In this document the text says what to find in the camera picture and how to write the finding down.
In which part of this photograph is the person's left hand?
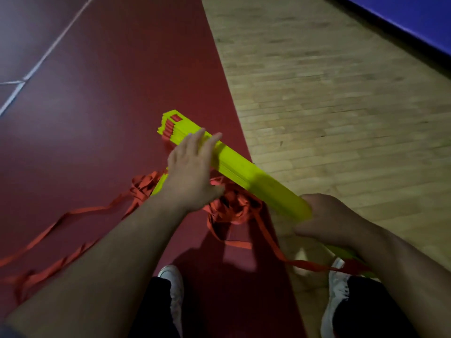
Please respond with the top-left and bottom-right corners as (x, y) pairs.
(164, 128), (226, 214)

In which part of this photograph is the person's right hand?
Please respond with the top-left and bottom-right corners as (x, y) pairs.
(293, 193), (375, 249)

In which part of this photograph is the person's right forearm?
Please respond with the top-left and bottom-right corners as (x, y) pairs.
(352, 223), (451, 338)

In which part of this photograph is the person's left forearm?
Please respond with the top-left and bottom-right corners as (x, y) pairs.
(5, 193), (192, 338)

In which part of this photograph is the white right shoe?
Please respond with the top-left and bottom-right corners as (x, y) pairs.
(319, 257), (354, 338)

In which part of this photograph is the white shoe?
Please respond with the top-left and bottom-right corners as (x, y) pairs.
(157, 265), (185, 338)
(319, 257), (354, 338)

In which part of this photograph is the black right trouser leg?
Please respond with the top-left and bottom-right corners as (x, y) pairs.
(332, 276), (420, 338)

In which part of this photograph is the black trouser leg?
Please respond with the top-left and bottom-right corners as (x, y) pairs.
(332, 276), (420, 338)
(127, 277), (181, 338)

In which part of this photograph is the white left shoe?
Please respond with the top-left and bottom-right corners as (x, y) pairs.
(157, 265), (185, 338)

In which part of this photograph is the black left trouser leg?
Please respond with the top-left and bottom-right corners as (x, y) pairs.
(127, 277), (181, 338)

